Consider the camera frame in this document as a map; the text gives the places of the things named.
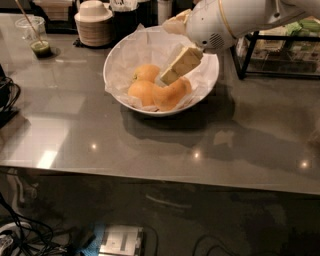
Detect stack of paper bowls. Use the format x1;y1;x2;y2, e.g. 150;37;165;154
74;0;114;47

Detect black wire rack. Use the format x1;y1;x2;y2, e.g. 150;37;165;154
231;17;320;79

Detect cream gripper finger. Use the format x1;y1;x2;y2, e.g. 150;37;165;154
159;45;203;85
162;9;191;35

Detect black cables on floor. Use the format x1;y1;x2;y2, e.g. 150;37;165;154
0;193;98;256

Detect orange fruit front left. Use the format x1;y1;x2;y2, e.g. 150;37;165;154
128;80;154;106

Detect white paper bowl liner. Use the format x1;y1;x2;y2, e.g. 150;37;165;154
104;23;212;112

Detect black cables at left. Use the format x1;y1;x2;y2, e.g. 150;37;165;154
0;63;22;128

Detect clear plastic cup green drink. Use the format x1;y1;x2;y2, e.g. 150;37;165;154
15;16;52;59

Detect orange fruit at left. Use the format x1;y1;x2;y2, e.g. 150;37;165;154
132;64;160;82

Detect wooden stir stick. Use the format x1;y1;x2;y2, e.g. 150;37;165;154
14;0;44;45

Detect orange fruit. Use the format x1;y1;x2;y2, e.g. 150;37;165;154
152;77;192;111
128;80;154;106
132;64;160;82

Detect black cup with packets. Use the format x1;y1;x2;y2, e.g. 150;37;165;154
110;0;138;40

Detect white cylindrical container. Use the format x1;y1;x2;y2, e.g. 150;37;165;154
157;0;173;25

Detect white ceramic bowl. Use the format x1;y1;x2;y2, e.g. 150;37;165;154
102;25;220;117

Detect silver box under table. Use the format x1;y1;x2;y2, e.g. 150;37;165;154
98;225;143;256

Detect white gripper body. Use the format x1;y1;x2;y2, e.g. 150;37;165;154
186;0;236;52

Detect orange fruit front right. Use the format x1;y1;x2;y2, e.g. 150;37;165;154
152;77;192;111

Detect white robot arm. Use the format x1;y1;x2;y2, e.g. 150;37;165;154
162;0;320;54

